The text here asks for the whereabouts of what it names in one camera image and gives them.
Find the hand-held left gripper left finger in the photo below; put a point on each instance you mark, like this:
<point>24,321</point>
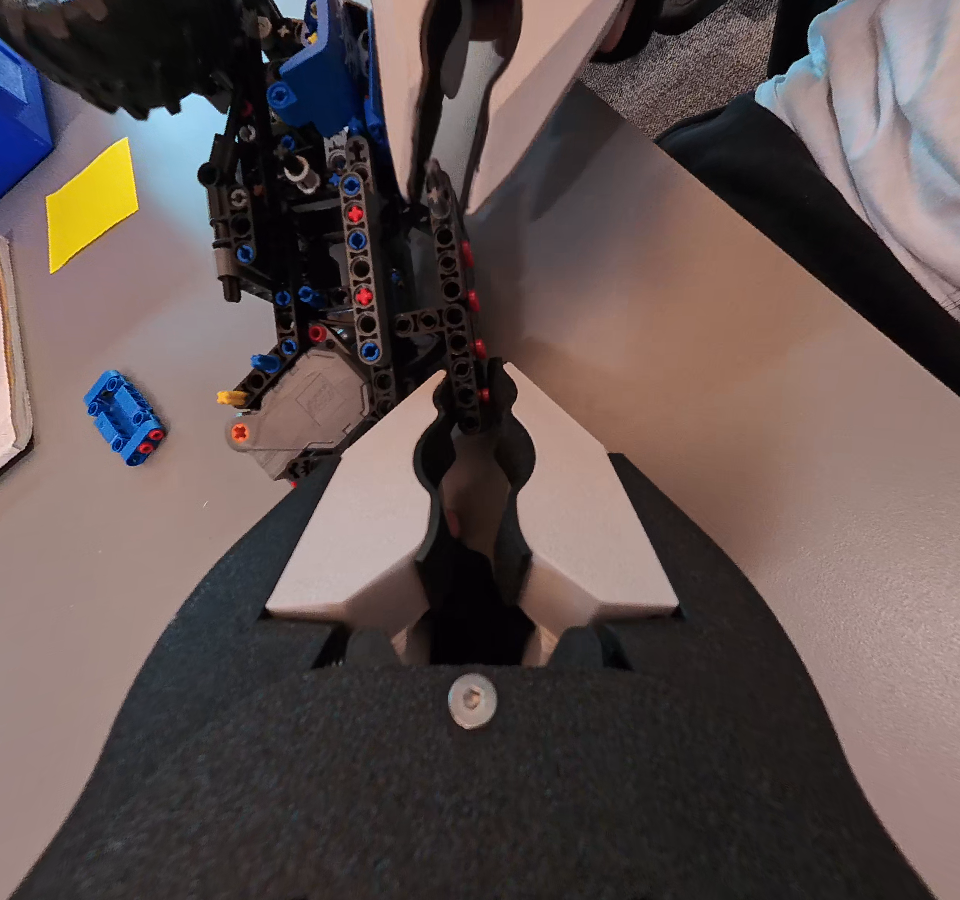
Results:
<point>360,533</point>

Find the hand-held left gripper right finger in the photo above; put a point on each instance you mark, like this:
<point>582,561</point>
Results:
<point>592,533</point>

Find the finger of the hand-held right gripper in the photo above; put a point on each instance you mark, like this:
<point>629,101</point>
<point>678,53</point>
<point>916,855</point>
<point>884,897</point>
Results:
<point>562,30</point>
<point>397,53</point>

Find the blue black toy brick truck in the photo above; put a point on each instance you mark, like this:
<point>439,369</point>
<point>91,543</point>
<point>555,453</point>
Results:
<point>360,278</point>

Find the blue brick piece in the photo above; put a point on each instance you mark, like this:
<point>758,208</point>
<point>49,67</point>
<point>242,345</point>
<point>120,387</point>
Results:
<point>120,413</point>

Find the person's white shirt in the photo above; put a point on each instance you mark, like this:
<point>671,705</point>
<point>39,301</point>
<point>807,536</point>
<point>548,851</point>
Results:
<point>885,128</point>

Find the yellow sticky note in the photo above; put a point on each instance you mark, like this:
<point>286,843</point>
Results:
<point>90,210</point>

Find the truck building instruction booklet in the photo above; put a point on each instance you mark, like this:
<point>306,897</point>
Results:
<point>9,390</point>

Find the blue plastic bin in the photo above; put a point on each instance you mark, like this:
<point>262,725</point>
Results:
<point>19,120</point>

